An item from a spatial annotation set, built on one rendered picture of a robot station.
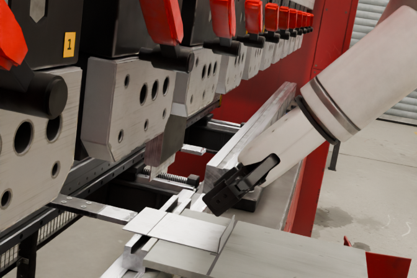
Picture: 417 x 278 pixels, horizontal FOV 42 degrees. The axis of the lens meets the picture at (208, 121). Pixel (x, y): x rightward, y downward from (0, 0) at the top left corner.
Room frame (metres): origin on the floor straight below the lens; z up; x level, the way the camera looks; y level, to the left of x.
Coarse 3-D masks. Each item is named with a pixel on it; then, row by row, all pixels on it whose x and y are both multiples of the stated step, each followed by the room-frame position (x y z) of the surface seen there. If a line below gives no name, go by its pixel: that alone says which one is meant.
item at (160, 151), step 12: (168, 120) 0.63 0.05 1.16; (180, 120) 0.68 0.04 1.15; (168, 132) 0.64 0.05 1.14; (180, 132) 0.69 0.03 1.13; (156, 144) 0.62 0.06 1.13; (168, 144) 0.65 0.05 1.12; (180, 144) 0.70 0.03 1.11; (156, 156) 0.62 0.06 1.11; (168, 156) 0.65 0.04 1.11; (156, 168) 0.64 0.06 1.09
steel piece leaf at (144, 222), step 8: (144, 208) 0.72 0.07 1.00; (152, 208) 0.73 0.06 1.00; (136, 216) 0.69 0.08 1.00; (144, 216) 0.70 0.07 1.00; (152, 216) 0.70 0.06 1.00; (160, 216) 0.70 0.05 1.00; (128, 224) 0.66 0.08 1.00; (136, 224) 0.67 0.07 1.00; (144, 224) 0.67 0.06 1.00; (152, 224) 0.67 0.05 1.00; (136, 232) 0.64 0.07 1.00; (144, 232) 0.65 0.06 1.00
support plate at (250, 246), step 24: (192, 216) 0.73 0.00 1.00; (240, 240) 0.67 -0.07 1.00; (264, 240) 0.68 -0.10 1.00; (288, 240) 0.69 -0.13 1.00; (312, 240) 0.70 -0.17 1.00; (144, 264) 0.58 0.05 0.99; (168, 264) 0.57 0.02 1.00; (192, 264) 0.58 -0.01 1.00; (216, 264) 0.59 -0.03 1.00; (240, 264) 0.60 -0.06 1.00; (264, 264) 0.61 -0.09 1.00; (288, 264) 0.62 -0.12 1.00; (312, 264) 0.63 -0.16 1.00; (336, 264) 0.64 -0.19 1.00; (360, 264) 0.65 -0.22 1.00
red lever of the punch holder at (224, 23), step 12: (216, 0) 0.54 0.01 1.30; (228, 0) 0.54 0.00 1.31; (216, 12) 0.55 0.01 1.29; (228, 12) 0.55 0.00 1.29; (216, 24) 0.56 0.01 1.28; (228, 24) 0.56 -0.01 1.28; (228, 36) 0.57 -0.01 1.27; (216, 48) 0.60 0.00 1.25; (228, 48) 0.59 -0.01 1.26; (240, 48) 0.61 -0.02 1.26
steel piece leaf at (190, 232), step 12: (168, 216) 0.71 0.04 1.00; (180, 216) 0.72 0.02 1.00; (156, 228) 0.66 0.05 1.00; (168, 228) 0.67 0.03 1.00; (180, 228) 0.67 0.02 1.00; (192, 228) 0.68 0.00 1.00; (204, 228) 0.69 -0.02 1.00; (216, 228) 0.69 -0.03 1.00; (228, 228) 0.67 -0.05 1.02; (168, 240) 0.63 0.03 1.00; (180, 240) 0.64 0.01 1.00; (192, 240) 0.64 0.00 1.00; (204, 240) 0.65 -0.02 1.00; (216, 240) 0.65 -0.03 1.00; (216, 252) 0.62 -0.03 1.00
